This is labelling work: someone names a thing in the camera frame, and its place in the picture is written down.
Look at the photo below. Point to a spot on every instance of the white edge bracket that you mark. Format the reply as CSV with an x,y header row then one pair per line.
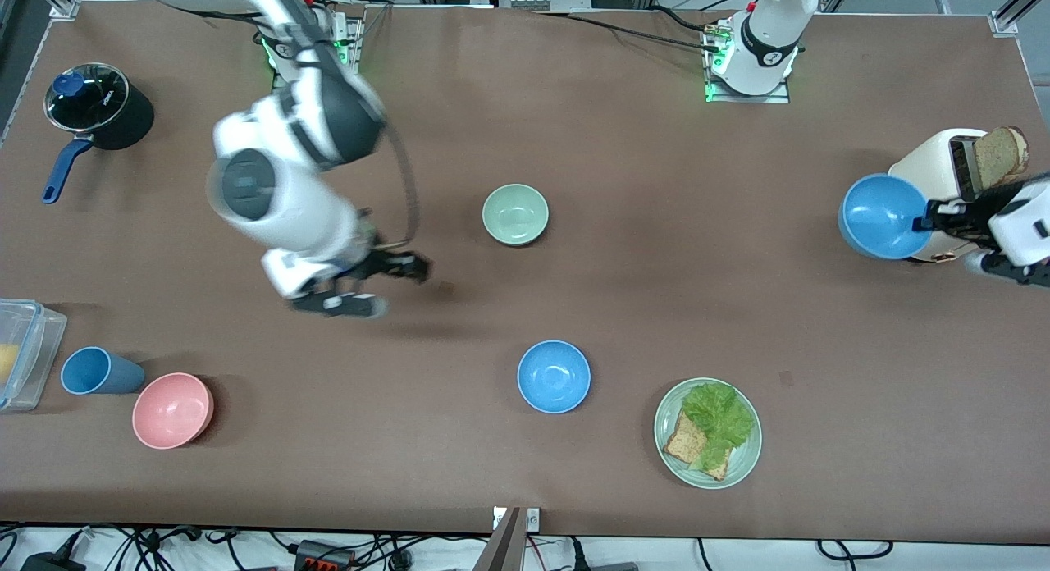
x,y
533,518

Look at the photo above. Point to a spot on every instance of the blue plastic cup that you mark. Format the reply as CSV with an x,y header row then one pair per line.
x,y
94,372

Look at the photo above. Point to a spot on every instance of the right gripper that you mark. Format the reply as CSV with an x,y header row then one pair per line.
x,y
379,262

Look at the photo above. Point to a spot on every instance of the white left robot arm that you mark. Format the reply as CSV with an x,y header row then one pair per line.
x,y
767,29

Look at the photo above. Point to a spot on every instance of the clear plastic container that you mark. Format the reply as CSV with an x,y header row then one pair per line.
x,y
37,349

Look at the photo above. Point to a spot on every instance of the white toaster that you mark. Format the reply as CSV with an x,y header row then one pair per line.
x,y
927,157

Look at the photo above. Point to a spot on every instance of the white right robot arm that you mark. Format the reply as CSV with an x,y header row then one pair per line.
x,y
303,218

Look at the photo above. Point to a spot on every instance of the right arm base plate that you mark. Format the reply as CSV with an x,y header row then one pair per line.
x,y
353,31

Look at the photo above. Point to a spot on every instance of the black red power strip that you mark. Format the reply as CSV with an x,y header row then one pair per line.
x,y
324,556

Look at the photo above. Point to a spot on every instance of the pale green plate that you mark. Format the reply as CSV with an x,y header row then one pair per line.
x,y
742,464

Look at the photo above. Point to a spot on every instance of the pale green bowl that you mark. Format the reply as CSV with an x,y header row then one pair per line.
x,y
515,214

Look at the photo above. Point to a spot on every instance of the glass lid blue knob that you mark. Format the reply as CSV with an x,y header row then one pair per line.
x,y
86,99

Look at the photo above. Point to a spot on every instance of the yellow food piece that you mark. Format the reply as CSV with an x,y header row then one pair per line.
x,y
6,364

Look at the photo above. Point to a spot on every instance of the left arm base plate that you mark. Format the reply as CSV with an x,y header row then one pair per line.
x,y
742,99

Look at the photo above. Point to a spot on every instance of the grey camera pole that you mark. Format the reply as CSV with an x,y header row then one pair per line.
x,y
502,546

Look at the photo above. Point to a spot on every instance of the aluminium frame corner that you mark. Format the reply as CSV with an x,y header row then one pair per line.
x,y
59,5
1013,17

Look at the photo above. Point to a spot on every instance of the brown bread slice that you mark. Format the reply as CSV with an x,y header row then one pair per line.
x,y
682,444
1001,157

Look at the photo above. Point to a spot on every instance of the black power adapter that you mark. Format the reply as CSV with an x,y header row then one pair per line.
x,y
49,563

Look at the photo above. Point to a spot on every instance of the blue bowl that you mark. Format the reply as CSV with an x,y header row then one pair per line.
x,y
882,216
554,376

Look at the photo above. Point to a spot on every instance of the pink bowl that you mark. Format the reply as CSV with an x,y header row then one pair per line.
x,y
171,411

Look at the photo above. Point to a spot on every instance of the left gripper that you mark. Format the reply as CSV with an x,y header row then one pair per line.
x,y
965,218

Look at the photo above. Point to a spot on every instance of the green lettuce leaf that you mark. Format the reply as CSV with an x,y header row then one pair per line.
x,y
720,415

